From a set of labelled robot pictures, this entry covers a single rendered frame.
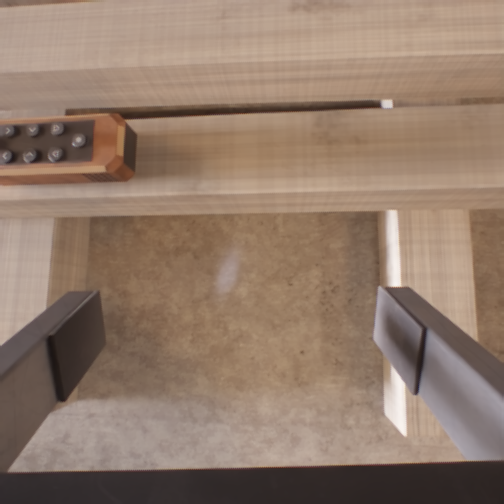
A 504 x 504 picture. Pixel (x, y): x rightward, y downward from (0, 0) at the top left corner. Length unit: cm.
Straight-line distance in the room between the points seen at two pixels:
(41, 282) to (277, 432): 43
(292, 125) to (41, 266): 42
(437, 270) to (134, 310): 48
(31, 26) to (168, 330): 48
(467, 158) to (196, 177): 31
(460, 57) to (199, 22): 32
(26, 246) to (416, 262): 57
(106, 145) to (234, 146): 14
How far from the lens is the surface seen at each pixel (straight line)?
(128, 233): 68
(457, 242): 56
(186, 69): 53
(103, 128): 46
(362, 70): 54
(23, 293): 64
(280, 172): 44
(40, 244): 63
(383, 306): 16
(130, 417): 69
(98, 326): 17
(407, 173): 45
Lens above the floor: 61
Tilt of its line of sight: 80 degrees down
